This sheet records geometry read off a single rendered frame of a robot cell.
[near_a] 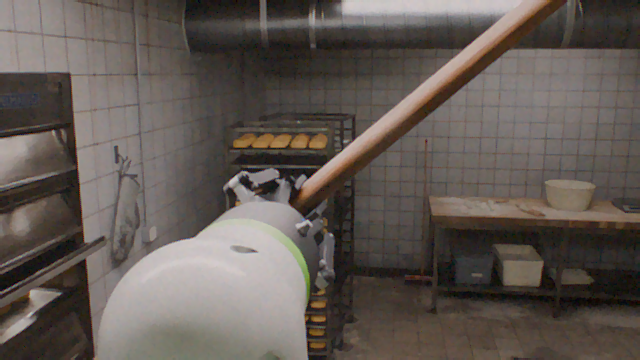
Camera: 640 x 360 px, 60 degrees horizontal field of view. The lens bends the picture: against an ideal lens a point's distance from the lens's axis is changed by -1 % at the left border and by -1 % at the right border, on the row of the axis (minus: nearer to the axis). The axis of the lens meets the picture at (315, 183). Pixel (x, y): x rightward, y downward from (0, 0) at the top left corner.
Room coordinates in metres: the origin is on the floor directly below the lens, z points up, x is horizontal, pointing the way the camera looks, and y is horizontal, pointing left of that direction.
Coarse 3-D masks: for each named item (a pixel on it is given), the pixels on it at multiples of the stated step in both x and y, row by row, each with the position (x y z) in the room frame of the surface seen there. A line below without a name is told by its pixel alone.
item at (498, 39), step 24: (528, 0) 0.59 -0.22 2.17; (552, 0) 0.58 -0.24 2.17; (504, 24) 0.59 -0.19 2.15; (528, 24) 0.58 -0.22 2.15; (480, 48) 0.59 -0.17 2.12; (504, 48) 0.59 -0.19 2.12; (456, 72) 0.59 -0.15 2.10; (480, 72) 0.60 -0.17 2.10; (408, 96) 0.61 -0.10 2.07; (432, 96) 0.59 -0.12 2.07; (384, 120) 0.60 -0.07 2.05; (408, 120) 0.60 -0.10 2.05; (360, 144) 0.60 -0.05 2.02; (384, 144) 0.60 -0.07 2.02; (336, 168) 0.61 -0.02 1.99; (360, 168) 0.61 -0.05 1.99; (312, 192) 0.61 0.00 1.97
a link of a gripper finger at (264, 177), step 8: (272, 168) 0.58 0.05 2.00; (240, 176) 0.49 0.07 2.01; (248, 176) 0.49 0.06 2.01; (256, 176) 0.52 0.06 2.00; (264, 176) 0.54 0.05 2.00; (272, 176) 0.56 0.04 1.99; (248, 184) 0.50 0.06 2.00; (264, 184) 0.54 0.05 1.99; (224, 192) 0.50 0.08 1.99; (232, 192) 0.49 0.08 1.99; (256, 192) 0.55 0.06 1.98
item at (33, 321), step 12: (60, 300) 2.14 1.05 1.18; (72, 300) 2.19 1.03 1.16; (36, 312) 2.02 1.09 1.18; (48, 312) 2.03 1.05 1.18; (60, 312) 2.10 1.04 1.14; (24, 324) 1.91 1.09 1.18; (36, 324) 1.95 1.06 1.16; (0, 336) 1.82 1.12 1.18; (12, 336) 1.82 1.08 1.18; (24, 336) 1.88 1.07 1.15; (0, 348) 1.75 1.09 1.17
